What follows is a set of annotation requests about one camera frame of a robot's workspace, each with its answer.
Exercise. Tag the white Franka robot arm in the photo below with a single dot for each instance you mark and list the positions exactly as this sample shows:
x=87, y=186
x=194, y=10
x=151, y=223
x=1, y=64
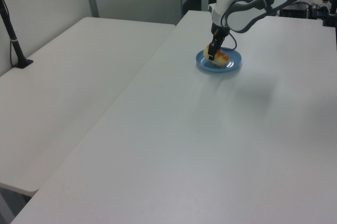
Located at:
x=237, y=0

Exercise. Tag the black table clamp mount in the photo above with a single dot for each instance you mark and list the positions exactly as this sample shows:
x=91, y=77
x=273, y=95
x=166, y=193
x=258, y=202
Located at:
x=330, y=13

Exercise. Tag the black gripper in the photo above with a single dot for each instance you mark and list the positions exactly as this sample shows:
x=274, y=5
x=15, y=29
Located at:
x=219, y=30

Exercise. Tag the black camera stand pole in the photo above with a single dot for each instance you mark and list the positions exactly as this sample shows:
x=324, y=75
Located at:
x=10, y=32

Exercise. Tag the blue plastic plate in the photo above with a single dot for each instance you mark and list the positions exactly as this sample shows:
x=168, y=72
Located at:
x=231, y=62

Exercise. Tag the black electronics box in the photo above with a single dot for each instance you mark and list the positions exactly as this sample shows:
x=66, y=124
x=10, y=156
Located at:
x=295, y=11

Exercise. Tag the toy bread with orange topping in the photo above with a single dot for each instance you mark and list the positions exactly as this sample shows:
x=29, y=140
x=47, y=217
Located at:
x=220, y=58

